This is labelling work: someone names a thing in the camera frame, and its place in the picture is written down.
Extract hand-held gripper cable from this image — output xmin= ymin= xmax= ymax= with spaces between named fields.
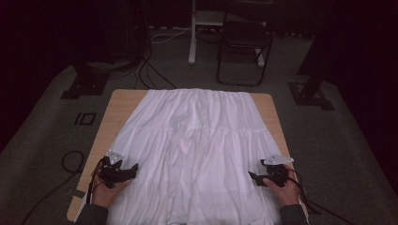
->
xmin=284 ymin=164 xmax=357 ymax=225
xmin=85 ymin=157 xmax=106 ymax=206

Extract white floor cable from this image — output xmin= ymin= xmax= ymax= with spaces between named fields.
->
xmin=149 ymin=26 xmax=192 ymax=45

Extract grey tape piece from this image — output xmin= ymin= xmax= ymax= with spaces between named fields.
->
xmin=72 ymin=188 xmax=87 ymax=200

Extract black looped floor cable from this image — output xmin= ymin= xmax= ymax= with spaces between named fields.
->
xmin=20 ymin=150 xmax=86 ymax=225

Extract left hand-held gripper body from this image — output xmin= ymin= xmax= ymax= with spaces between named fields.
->
xmin=99 ymin=150 xmax=130 ymax=189

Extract black floor cables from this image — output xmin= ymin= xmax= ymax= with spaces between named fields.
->
xmin=133 ymin=46 xmax=178 ymax=91

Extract person's left hand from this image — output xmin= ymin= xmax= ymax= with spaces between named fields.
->
xmin=91 ymin=173 xmax=132 ymax=209

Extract right hand-held gripper cable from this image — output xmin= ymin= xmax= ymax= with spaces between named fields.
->
xmin=284 ymin=164 xmax=357 ymax=225

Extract person's right hand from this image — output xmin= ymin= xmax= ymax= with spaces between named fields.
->
xmin=262 ymin=175 xmax=301 ymax=207

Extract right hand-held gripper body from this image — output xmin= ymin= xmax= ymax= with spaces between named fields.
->
xmin=259 ymin=154 xmax=295 ymax=188

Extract black folding chair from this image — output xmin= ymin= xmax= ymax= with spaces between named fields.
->
xmin=216 ymin=11 xmax=275 ymax=88

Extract white skirt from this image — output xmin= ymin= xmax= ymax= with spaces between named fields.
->
xmin=78 ymin=87 xmax=310 ymax=225

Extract left hand-held gripper cable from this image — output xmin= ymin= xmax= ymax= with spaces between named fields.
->
xmin=85 ymin=157 xmax=106 ymax=206

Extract white metal stand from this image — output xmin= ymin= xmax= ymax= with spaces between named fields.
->
xmin=187 ymin=0 xmax=267 ymax=68

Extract black stand with flat base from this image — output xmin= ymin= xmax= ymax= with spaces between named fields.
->
xmin=59 ymin=60 xmax=111 ymax=100
xmin=287 ymin=0 xmax=342 ymax=112

